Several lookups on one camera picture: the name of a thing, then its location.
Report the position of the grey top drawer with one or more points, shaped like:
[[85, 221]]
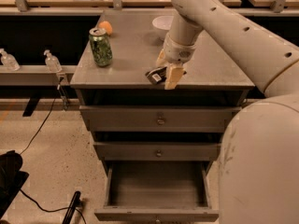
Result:
[[99, 118]]

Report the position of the green soda can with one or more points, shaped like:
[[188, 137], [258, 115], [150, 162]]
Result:
[[100, 46]]

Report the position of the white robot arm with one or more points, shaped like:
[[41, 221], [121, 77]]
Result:
[[259, 160]]

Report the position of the clear sanitizer pump bottle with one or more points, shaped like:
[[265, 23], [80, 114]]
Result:
[[52, 62]]

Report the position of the clear sanitizer bottle far left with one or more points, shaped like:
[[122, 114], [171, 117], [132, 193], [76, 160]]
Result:
[[9, 61]]

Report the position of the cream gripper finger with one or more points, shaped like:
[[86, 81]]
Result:
[[174, 73], [161, 59]]

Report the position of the black handle on floor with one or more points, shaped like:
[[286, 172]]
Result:
[[72, 207]]

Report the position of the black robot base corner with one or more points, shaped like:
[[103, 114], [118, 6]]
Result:
[[12, 178]]

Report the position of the grey middle drawer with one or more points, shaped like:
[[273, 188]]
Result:
[[156, 151]]

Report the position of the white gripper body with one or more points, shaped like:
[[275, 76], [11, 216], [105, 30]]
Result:
[[177, 52]]

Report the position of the white bowl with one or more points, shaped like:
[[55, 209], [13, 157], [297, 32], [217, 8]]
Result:
[[161, 25]]

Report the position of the grey drawer cabinet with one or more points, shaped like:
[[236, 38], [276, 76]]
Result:
[[211, 79]]

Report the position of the black rxbar chocolate wrapper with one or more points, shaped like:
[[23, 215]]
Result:
[[157, 75]]

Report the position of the grey open bottom drawer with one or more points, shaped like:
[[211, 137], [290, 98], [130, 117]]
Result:
[[157, 191]]

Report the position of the orange fruit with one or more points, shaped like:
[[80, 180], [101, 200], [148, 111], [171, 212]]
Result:
[[107, 26]]

